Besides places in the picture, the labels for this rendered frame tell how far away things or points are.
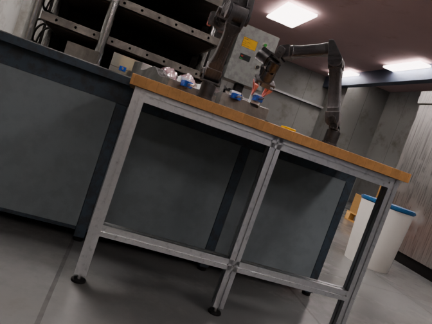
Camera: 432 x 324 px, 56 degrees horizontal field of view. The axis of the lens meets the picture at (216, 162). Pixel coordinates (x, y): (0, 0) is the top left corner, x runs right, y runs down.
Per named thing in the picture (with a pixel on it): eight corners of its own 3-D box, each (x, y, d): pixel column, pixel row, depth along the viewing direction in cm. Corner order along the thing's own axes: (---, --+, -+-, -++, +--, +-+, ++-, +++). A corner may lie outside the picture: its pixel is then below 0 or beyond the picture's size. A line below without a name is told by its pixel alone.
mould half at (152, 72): (212, 107, 196) (220, 85, 195) (165, 89, 182) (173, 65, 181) (169, 96, 238) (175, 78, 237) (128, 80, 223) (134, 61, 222)
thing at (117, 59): (146, 92, 269) (154, 67, 268) (105, 78, 261) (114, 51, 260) (140, 92, 317) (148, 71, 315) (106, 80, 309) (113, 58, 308)
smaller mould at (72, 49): (94, 66, 196) (99, 52, 195) (63, 54, 191) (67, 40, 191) (96, 69, 215) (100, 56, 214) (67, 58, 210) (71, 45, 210)
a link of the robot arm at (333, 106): (324, 126, 182) (328, 53, 183) (326, 128, 188) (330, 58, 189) (338, 126, 179) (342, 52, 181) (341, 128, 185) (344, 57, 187)
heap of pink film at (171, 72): (199, 90, 204) (204, 76, 203) (168, 78, 194) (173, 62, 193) (177, 86, 225) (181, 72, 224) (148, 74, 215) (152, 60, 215)
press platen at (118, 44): (207, 81, 279) (209, 74, 279) (39, 18, 247) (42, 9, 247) (187, 84, 350) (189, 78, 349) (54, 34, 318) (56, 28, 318)
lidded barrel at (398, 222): (404, 280, 361) (429, 217, 357) (359, 268, 347) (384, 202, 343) (370, 259, 407) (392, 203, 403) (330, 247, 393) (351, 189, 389)
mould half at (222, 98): (263, 126, 208) (272, 101, 207) (216, 109, 200) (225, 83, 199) (234, 119, 256) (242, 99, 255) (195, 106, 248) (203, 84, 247)
